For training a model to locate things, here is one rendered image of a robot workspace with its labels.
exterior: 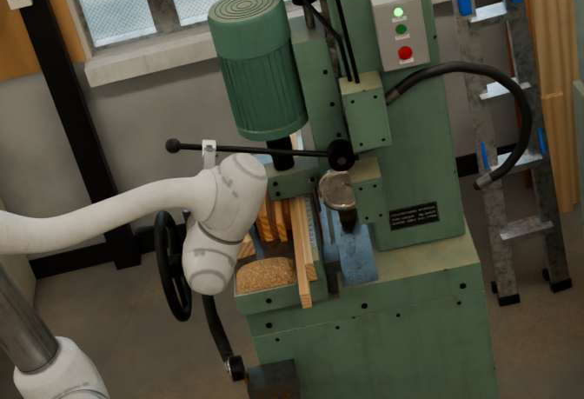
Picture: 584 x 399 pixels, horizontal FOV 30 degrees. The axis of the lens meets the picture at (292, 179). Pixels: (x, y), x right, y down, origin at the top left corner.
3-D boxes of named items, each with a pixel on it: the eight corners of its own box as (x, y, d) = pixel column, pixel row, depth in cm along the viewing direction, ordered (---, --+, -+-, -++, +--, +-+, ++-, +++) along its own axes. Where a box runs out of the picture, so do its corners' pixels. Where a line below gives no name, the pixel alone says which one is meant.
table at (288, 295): (202, 183, 304) (195, 166, 300) (308, 161, 302) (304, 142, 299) (200, 325, 253) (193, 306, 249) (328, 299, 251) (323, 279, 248)
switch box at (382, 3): (381, 60, 239) (368, -6, 231) (425, 50, 239) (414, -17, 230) (384, 73, 234) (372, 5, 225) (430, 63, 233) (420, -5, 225)
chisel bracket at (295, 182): (271, 191, 273) (263, 162, 269) (326, 179, 272) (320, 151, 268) (273, 208, 267) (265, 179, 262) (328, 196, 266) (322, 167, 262)
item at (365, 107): (349, 135, 249) (337, 77, 241) (388, 126, 248) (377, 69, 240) (354, 154, 242) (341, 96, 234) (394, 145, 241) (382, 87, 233)
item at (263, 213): (262, 198, 280) (256, 174, 276) (269, 196, 280) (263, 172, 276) (266, 242, 264) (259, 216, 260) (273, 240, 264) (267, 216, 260)
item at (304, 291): (288, 176, 286) (285, 164, 284) (295, 175, 286) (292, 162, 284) (302, 309, 241) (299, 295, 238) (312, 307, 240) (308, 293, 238)
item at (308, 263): (292, 146, 299) (288, 131, 296) (299, 144, 298) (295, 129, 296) (308, 282, 248) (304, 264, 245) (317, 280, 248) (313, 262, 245)
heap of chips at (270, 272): (235, 270, 257) (232, 257, 255) (294, 258, 256) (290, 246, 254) (236, 294, 250) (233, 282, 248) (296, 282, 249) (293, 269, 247)
